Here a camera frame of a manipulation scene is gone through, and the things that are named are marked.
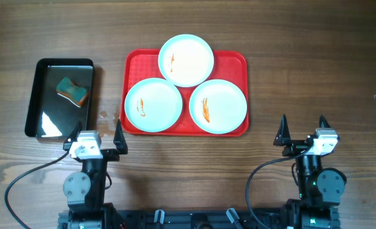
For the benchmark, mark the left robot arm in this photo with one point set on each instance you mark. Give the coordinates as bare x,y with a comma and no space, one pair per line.
85,189

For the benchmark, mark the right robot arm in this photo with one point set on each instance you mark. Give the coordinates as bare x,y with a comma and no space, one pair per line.
320,189

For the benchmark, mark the black rectangular water tray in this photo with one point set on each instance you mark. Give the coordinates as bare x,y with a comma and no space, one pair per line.
51,114

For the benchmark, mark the red plastic tray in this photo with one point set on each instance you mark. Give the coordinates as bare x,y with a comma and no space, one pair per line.
141,64

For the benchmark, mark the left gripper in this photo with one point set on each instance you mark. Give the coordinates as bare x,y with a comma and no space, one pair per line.
108,153

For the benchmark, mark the white plate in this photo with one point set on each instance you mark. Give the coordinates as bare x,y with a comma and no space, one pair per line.
186,60
153,105
218,106

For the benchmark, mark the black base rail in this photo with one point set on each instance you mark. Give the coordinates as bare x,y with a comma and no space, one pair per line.
219,219

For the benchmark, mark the green and orange sponge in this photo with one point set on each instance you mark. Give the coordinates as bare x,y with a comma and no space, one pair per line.
72,92

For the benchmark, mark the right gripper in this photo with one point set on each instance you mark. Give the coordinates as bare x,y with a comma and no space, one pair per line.
283,138

